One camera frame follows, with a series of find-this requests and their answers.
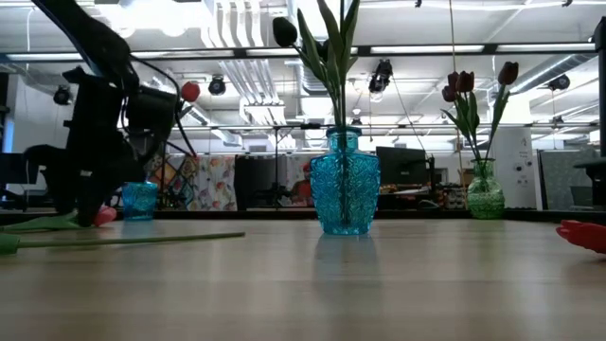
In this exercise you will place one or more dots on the white pillar with switches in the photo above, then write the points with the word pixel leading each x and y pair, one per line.
pixel 513 161

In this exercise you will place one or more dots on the white floral cloth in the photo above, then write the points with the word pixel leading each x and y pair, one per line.
pixel 213 182

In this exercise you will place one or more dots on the colourful patterned quilt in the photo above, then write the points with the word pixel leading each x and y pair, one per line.
pixel 182 175

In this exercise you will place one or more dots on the black frame post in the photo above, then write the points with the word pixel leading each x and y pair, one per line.
pixel 601 95

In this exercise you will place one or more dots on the black ceiling spotlight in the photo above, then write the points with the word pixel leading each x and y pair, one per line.
pixel 60 95
pixel 381 76
pixel 559 82
pixel 217 86

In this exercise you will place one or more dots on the black table edge rail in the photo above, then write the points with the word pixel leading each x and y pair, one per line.
pixel 412 214

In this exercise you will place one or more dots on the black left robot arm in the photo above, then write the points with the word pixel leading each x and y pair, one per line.
pixel 85 33

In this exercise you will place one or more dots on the grey partition panel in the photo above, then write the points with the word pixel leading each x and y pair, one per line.
pixel 558 175

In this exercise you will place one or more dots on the silver ceiling duct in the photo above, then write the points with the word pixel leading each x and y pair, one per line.
pixel 310 5
pixel 568 64

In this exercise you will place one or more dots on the black overhead frame bar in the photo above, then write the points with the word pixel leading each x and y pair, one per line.
pixel 490 48

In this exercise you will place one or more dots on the black panel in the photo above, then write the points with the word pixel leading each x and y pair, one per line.
pixel 255 180

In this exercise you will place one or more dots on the large blue glass vase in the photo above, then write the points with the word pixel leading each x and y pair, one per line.
pixel 344 189

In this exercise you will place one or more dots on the dark monitor screen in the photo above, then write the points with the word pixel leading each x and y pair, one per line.
pixel 12 168
pixel 400 166

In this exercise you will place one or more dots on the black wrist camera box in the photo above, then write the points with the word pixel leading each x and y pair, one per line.
pixel 151 113

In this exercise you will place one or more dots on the black side stand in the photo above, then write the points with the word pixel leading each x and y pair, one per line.
pixel 597 180

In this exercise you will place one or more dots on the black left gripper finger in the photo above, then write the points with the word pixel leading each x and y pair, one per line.
pixel 99 194
pixel 47 166

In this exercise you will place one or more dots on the small blue glass vase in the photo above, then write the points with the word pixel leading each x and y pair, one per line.
pixel 139 201

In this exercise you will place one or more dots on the green glass vase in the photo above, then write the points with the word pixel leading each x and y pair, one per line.
pixel 485 199

